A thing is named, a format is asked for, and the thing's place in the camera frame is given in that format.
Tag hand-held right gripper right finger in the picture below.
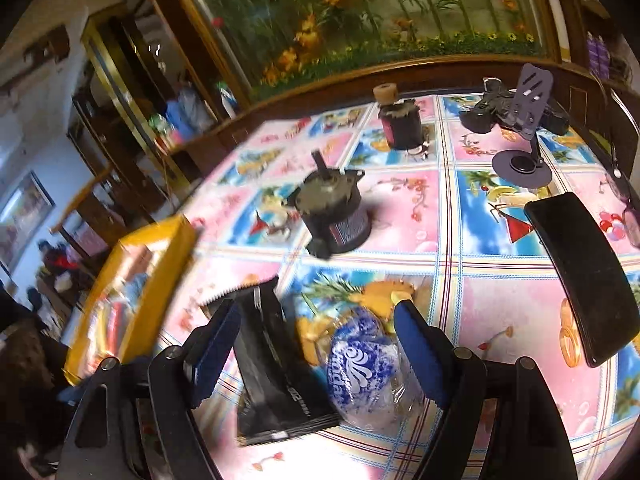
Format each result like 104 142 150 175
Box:
392 300 578 480

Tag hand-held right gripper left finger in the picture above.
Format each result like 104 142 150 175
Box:
55 297 243 480

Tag blue white plastic bag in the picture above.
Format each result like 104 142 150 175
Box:
297 305 426 431

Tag black foil packet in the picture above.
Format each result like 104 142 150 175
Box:
200 276 341 447

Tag yellow cardboard box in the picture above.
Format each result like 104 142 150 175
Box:
62 215 198 386

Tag black motor purple label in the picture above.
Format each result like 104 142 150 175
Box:
290 150 373 261

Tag black smartphone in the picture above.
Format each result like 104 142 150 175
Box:
524 191 640 368

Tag wooden chair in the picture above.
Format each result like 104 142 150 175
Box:
50 165 126 261

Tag black phone stand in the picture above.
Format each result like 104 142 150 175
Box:
491 62 555 188

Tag pink green packets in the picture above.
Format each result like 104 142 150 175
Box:
147 115 183 153

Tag black jar with cork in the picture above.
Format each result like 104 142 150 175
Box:
372 84 426 152

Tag black folded gadget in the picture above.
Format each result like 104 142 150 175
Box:
459 77 571 136

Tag blue water jug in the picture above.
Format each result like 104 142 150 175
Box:
165 87 216 133

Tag white green bottle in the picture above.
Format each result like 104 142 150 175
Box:
216 82 238 120

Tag purple eyeglasses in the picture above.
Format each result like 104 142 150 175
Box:
602 87 640 248

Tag wooden glass display cabinet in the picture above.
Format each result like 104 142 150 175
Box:
65 2 211 196

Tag white rolled paper yellow band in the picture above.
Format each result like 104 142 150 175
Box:
535 0 573 63

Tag framed wall picture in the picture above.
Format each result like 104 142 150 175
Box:
0 170 55 273

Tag wooden wall shelf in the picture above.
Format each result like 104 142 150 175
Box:
22 25 71 63

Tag black wire basket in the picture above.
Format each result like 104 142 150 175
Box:
607 45 633 81

